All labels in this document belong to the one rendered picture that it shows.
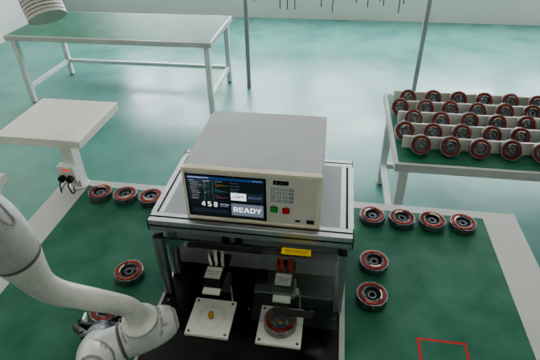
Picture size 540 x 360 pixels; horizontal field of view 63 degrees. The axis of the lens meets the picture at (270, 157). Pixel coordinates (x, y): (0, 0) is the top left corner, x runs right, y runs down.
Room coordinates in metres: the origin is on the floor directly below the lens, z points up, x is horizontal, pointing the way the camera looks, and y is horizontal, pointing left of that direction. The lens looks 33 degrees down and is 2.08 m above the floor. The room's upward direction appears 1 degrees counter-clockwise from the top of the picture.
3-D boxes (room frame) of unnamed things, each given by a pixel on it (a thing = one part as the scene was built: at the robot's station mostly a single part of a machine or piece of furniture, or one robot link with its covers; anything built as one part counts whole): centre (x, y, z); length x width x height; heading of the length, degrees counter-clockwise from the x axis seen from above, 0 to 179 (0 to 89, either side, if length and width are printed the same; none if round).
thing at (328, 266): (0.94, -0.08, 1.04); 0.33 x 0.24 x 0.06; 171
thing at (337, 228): (1.28, 0.04, 1.09); 0.68 x 0.44 x 0.05; 81
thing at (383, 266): (1.23, -0.41, 0.77); 0.11 x 0.11 x 0.04
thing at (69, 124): (1.67, 0.90, 0.98); 0.37 x 0.35 x 0.46; 81
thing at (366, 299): (1.07, -0.36, 0.77); 0.11 x 0.11 x 0.04
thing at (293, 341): (0.94, -0.03, 0.78); 0.15 x 0.15 x 0.01; 81
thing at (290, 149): (1.27, 0.03, 1.22); 0.44 x 0.39 x 0.20; 81
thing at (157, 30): (4.57, 1.50, 0.38); 2.10 x 0.90 x 0.75; 81
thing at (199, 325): (0.98, 0.21, 0.78); 0.15 x 0.15 x 0.01; 81
